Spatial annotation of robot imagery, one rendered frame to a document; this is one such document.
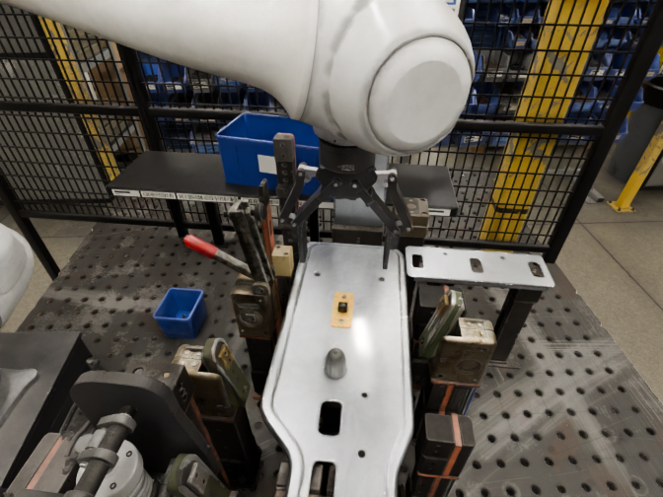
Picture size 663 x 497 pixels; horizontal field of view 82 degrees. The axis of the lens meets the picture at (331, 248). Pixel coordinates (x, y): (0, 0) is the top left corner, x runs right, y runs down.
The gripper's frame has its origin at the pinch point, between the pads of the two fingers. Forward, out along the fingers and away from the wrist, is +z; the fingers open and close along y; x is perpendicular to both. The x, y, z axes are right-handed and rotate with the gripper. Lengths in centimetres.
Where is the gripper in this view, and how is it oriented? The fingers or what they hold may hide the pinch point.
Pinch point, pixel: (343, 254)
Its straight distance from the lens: 62.2
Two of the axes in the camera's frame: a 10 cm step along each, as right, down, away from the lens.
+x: 1.1, -6.3, 7.7
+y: 9.9, 0.7, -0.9
